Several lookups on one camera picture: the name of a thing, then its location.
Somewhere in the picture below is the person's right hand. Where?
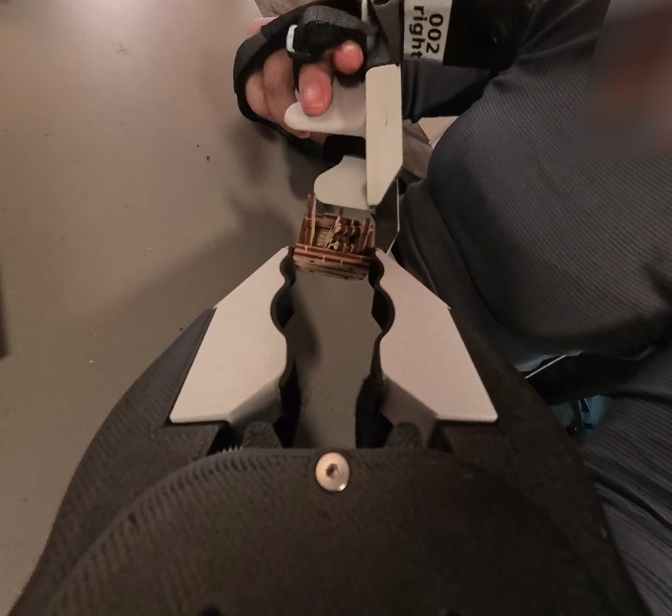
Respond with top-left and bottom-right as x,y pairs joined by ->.
246,16 -> 364,144

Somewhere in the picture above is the small brown wooden model box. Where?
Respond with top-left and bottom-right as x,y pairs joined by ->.
292,194 -> 377,282

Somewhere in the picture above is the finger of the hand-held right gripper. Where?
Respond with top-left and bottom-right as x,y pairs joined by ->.
364,63 -> 405,256

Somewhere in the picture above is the person's dark clothing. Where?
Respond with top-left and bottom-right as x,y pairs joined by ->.
517,348 -> 672,616

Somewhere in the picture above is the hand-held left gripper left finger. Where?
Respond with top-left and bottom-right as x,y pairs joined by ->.
168,246 -> 301,430

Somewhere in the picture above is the person's right forearm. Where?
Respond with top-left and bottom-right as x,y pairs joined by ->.
401,0 -> 672,370

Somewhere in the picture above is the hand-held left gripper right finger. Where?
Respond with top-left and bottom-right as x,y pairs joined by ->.
372,247 -> 499,433

